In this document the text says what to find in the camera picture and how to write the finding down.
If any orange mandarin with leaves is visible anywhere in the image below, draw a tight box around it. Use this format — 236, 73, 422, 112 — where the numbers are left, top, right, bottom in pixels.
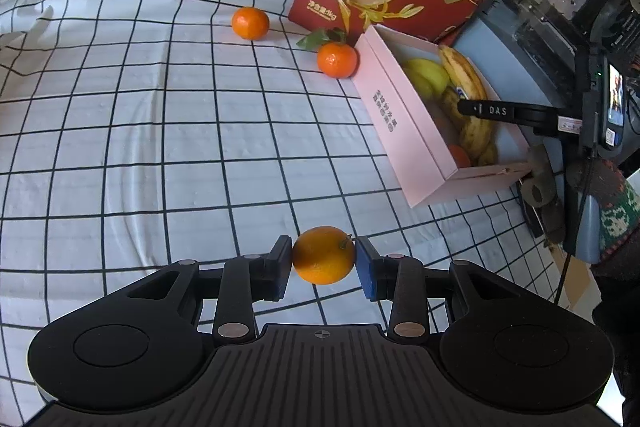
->
446, 143, 473, 169
296, 28, 359, 79

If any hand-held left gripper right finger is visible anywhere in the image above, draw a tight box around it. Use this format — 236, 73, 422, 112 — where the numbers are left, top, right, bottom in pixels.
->
355, 236, 540, 341

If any beige cardboard piece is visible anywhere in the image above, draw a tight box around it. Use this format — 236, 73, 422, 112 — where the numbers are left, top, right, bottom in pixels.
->
545, 247, 601, 314

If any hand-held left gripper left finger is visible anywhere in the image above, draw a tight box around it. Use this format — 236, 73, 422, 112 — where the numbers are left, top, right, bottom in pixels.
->
125, 235, 294, 342

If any green pear with stem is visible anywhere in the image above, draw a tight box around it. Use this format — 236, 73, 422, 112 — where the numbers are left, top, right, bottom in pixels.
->
407, 58, 451, 96

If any small orange mandarin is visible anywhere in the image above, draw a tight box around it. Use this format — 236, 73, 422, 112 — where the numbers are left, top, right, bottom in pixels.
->
231, 6, 270, 40
292, 226, 357, 285

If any black cable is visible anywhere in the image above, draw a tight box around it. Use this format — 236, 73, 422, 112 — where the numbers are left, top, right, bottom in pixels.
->
554, 154, 593, 305

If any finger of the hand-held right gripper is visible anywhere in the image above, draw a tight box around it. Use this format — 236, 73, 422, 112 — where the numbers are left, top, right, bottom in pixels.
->
456, 99, 540, 134

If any person's right forearm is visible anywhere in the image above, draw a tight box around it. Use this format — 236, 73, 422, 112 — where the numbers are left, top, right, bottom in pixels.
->
567, 157, 640, 278

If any black white checkered sheet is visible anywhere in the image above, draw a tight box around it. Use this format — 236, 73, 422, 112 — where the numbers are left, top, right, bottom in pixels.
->
0, 0, 596, 410

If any person's right hand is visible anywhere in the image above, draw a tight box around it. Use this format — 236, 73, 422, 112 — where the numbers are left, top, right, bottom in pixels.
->
520, 144, 568, 244

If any spotted yellow banana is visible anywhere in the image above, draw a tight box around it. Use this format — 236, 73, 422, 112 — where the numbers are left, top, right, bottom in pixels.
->
438, 46, 496, 158
440, 87, 499, 166

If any pink cardboard box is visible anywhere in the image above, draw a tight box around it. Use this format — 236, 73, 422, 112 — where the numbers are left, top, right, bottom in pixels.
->
352, 24, 533, 208

